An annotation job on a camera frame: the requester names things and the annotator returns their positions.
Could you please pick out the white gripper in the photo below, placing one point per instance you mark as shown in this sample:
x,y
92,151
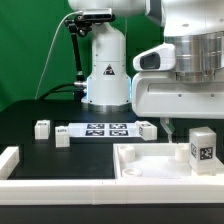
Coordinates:
x,y
159,94

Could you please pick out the white square tabletop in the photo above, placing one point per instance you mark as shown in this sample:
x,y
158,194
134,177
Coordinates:
x,y
156,161

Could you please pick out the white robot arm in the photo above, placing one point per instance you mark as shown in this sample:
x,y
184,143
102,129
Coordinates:
x,y
179,59

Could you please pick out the white base tag plate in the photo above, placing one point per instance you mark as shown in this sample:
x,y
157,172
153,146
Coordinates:
x,y
103,130

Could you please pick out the white U-shaped obstacle fence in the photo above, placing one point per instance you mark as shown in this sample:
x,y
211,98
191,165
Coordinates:
x,y
92,192

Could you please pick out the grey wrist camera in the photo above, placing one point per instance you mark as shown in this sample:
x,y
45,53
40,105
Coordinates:
x,y
159,58

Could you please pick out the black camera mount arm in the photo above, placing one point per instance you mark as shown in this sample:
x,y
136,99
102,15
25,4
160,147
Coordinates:
x,y
80,26

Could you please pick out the grey camera on mount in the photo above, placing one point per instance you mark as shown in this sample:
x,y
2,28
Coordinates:
x,y
97,14

